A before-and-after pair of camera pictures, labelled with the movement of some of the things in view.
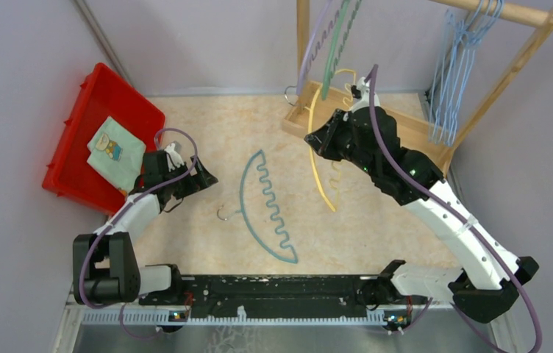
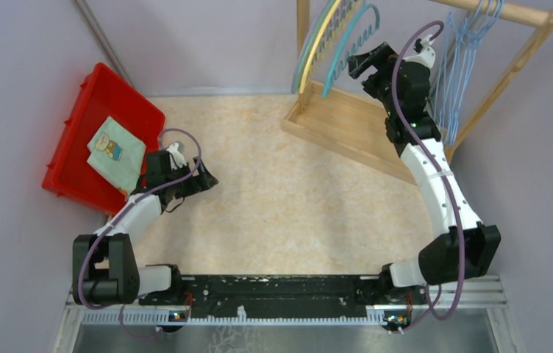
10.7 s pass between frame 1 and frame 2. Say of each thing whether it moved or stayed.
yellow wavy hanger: moved
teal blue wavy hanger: moved
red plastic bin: stayed
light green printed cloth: stayed
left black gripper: stayed
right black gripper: moved
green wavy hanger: moved
